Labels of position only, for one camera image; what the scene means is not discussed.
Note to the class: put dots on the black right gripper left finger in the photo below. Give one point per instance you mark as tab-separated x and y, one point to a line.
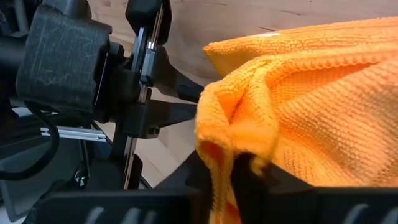
130	207

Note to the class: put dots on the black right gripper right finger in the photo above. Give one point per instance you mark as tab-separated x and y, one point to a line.
311	203

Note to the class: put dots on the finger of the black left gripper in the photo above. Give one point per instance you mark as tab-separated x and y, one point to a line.
174	77
155	116

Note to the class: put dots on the orange microfiber towel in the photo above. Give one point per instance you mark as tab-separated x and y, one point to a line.
311	109

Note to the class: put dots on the silver metal bracket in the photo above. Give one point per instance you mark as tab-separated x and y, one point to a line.
74	133

